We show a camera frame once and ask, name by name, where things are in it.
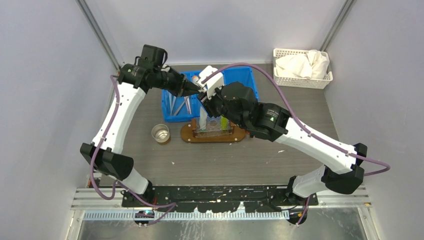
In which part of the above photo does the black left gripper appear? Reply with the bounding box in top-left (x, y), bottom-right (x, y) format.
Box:
top-left (154, 68), bottom-right (204, 98)

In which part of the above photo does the white toothpaste tube orange cap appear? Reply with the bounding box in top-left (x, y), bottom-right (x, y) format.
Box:
top-left (191, 75), bottom-right (200, 84)

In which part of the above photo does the white toothpaste tube green cap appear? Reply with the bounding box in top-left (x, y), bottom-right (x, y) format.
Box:
top-left (198, 106), bottom-right (208, 131)

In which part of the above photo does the blue plastic divided bin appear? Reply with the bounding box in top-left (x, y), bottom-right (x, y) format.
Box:
top-left (161, 66), bottom-right (259, 123)

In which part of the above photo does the yellow-green toothpaste tube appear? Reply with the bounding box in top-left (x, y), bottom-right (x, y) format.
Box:
top-left (220, 116), bottom-right (229, 131)

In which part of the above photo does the clear textured toothbrush holder rack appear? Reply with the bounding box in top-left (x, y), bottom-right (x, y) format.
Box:
top-left (190, 116), bottom-right (234, 138)

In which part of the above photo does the brown wooden oval tray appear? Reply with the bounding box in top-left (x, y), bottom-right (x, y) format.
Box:
top-left (180, 119), bottom-right (246, 143)

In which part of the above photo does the silver metal cup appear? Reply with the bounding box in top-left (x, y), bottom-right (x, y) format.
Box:
top-left (151, 124), bottom-right (171, 145)

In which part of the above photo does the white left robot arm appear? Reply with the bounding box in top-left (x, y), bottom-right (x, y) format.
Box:
top-left (80, 44), bottom-right (202, 207)

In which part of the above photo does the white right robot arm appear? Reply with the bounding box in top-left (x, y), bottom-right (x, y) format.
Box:
top-left (198, 82), bottom-right (365, 205)

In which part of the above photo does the grey toothbrush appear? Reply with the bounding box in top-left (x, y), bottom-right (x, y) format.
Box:
top-left (173, 98), bottom-right (187, 116)

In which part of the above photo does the pink toothbrush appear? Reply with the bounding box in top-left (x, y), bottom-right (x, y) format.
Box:
top-left (185, 96), bottom-right (192, 114)

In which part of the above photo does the light blue toothbrush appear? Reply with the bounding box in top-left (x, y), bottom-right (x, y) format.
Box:
top-left (168, 93), bottom-right (177, 116)

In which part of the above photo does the white plastic basket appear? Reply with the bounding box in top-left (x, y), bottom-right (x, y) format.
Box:
top-left (273, 48), bottom-right (333, 90)

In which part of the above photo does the white crumpled cloth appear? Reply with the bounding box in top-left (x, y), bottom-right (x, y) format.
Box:
top-left (275, 50), bottom-right (330, 80)

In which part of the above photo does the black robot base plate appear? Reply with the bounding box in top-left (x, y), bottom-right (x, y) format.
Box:
top-left (120, 185), bottom-right (306, 213)

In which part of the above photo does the aluminium frame rail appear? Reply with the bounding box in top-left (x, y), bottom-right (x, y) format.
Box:
top-left (75, 0), bottom-right (125, 71)

